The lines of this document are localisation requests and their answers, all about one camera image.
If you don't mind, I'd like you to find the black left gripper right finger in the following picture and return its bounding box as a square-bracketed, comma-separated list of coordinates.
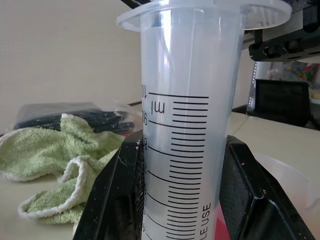
[219, 134, 317, 240]

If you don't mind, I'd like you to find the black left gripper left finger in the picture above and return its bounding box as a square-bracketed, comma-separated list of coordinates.
[72, 129, 148, 240]

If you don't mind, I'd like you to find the large clear plastic syringe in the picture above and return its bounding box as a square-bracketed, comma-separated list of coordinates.
[116, 0, 293, 240]

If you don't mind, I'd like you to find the large beaker red liquid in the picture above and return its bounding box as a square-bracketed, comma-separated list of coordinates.
[212, 152, 320, 240]

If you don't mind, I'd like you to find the green terry towel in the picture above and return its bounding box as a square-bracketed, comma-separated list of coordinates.
[0, 113, 126, 226]

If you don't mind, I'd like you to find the clear bag of black items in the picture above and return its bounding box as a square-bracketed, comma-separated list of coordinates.
[11, 101, 143, 137]

